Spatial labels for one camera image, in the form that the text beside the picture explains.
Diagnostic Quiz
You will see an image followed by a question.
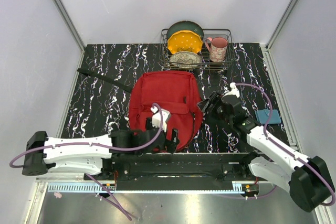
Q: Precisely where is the blue card wallet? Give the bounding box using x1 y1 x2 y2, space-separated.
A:
255 109 281 125

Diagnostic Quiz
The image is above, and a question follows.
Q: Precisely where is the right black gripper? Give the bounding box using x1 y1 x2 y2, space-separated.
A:
197 91 233 125

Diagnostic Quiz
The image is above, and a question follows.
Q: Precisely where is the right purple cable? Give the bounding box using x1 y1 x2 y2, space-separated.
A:
217 82 336 206

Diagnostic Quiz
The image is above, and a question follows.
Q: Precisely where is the yellow dotted plate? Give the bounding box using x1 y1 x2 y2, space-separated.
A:
167 30 203 54

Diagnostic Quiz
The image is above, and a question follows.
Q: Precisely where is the red student backpack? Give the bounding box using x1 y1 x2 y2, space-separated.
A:
77 68 203 152

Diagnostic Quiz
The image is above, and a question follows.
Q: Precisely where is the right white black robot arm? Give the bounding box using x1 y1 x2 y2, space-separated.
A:
197 92 335 212

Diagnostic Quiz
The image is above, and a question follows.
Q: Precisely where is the purple cable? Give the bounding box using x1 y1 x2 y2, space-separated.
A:
217 82 336 206
9 102 161 221

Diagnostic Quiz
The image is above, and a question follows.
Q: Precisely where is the aluminium frame rail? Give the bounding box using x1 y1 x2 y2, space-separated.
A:
36 0 87 51

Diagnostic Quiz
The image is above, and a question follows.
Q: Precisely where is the grey patterned small plate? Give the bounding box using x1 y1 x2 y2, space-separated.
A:
170 51 202 68

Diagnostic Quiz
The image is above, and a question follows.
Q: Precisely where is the black wire dish rack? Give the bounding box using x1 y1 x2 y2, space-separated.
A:
160 28 234 69

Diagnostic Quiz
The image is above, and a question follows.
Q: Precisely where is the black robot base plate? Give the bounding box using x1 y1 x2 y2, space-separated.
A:
92 152 260 181

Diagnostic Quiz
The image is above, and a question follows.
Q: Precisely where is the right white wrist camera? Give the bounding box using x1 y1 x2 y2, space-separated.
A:
224 82 240 98

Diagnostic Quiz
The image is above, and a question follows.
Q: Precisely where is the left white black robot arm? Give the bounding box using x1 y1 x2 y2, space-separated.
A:
22 118 180 180

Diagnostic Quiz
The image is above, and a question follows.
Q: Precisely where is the pink patterned mug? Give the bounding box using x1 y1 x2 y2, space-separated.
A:
204 37 228 63

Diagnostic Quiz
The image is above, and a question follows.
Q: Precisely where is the dark green plate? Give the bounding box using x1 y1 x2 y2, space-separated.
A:
166 20 204 40

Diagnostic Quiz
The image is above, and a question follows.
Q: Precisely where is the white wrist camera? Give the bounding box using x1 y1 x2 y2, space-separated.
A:
151 106 171 133
224 82 240 98

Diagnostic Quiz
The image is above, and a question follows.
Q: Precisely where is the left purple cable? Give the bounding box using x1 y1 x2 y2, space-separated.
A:
9 102 161 221

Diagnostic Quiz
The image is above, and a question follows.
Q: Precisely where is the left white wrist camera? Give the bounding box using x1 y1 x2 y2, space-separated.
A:
151 106 171 133

